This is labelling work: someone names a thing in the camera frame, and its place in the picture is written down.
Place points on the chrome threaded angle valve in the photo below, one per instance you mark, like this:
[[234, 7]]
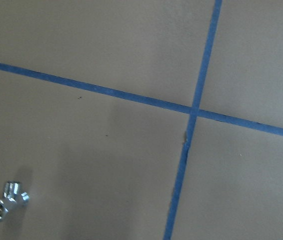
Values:
[[13, 197]]

